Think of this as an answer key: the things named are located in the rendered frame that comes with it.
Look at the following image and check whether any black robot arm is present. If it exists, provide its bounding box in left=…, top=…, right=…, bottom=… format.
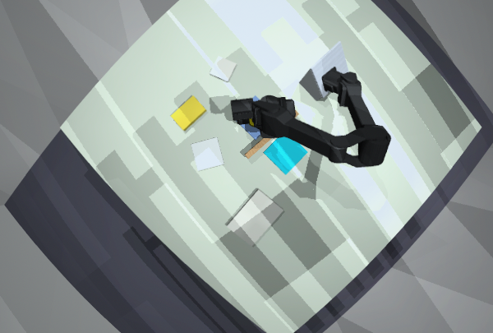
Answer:
left=231, top=67, right=391, bottom=168

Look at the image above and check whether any yellow rectangular block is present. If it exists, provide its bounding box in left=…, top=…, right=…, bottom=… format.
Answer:
left=172, top=96, right=207, bottom=131

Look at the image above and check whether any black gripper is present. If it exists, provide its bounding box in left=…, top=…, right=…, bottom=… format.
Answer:
left=237, top=99, right=296, bottom=125

